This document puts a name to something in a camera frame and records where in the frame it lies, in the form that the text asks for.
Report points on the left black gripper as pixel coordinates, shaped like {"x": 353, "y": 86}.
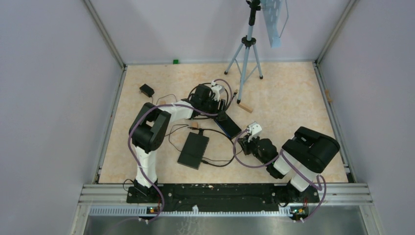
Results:
{"x": 216, "y": 103}

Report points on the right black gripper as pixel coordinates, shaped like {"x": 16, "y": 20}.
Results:
{"x": 245, "y": 143}

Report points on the black network switch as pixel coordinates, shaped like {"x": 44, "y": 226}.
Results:
{"x": 228, "y": 126}
{"x": 193, "y": 150}

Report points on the black power adapter with cord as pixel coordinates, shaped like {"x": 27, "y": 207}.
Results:
{"x": 148, "y": 91}

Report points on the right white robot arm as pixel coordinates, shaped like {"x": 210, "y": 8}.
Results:
{"x": 307, "y": 153}

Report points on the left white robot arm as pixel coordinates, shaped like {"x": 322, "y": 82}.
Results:
{"x": 147, "y": 131}

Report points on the long wooden block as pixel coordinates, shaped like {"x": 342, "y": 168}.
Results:
{"x": 246, "y": 107}

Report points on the perforated white panel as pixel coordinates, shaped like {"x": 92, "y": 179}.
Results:
{"x": 276, "y": 15}

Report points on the silver camera tripod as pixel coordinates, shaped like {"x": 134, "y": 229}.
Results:
{"x": 247, "y": 42}

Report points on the wooden block on frame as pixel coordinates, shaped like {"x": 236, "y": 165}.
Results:
{"x": 327, "y": 95}

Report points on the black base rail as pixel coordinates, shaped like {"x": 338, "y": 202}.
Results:
{"x": 256, "y": 197}

